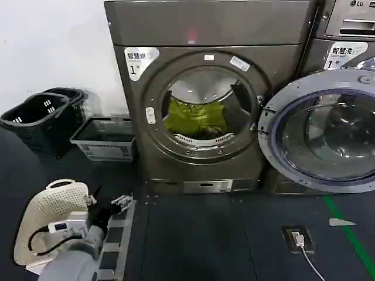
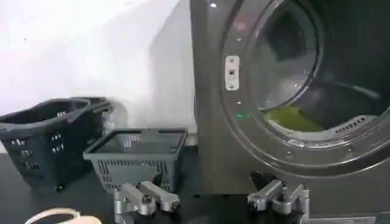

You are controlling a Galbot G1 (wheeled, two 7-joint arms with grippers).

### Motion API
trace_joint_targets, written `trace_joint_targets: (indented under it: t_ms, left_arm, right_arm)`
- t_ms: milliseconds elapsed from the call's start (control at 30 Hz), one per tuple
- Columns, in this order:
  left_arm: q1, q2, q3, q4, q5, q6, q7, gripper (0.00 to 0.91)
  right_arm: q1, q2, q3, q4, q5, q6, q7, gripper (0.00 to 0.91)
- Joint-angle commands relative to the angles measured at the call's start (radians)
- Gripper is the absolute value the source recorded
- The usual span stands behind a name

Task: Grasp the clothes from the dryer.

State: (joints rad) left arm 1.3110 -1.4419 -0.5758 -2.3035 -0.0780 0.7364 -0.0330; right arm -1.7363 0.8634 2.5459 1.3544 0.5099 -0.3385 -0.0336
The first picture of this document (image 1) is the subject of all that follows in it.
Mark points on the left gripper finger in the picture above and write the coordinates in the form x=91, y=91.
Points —
x=121, y=203
x=92, y=199

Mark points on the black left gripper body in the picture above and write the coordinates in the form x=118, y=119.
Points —
x=101, y=215

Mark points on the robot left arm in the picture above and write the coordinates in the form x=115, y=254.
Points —
x=73, y=257

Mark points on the white perforated laundry basket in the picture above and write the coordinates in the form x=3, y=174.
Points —
x=49, y=202

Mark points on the grey plastic crate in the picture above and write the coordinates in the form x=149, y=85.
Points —
x=102, y=145

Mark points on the black plastic basket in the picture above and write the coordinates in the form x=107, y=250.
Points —
x=35, y=126
x=76, y=102

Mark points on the dark garment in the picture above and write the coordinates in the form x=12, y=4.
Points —
x=209, y=131

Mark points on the green garment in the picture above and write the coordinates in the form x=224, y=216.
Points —
x=193, y=115

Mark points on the white plug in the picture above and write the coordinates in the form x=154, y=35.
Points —
x=296, y=237

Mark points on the floor socket box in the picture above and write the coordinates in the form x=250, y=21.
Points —
x=299, y=240

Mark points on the grey front-loading dryer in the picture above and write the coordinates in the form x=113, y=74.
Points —
x=205, y=23

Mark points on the round glass dryer door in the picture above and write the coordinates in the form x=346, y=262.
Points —
x=319, y=131

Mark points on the white triangular floor marker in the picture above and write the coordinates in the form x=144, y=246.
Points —
x=340, y=222

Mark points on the green floor tape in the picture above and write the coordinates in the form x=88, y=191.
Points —
x=348, y=234

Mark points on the grey washing machine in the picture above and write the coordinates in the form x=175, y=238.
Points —
x=340, y=26

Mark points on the grey slotted metal rail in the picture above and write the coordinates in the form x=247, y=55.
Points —
x=115, y=240

